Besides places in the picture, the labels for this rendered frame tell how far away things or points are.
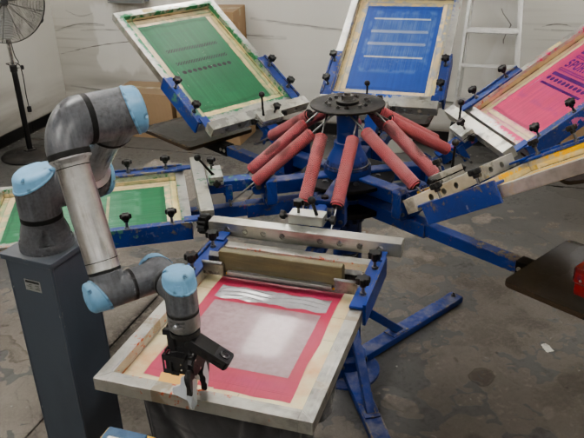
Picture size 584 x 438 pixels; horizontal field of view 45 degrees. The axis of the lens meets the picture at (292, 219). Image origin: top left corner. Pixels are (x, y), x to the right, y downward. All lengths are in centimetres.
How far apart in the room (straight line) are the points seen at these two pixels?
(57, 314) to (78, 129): 67
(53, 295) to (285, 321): 66
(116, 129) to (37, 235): 50
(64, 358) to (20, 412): 132
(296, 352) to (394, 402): 138
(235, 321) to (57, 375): 56
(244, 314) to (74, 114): 82
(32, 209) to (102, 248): 44
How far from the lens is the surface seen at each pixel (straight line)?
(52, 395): 234
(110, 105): 165
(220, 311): 214
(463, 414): 326
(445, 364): 352
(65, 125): 162
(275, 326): 205
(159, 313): 210
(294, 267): 217
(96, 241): 162
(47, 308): 212
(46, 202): 201
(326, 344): 197
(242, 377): 187
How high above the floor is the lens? 211
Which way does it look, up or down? 26 degrees down
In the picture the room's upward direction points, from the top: 2 degrees counter-clockwise
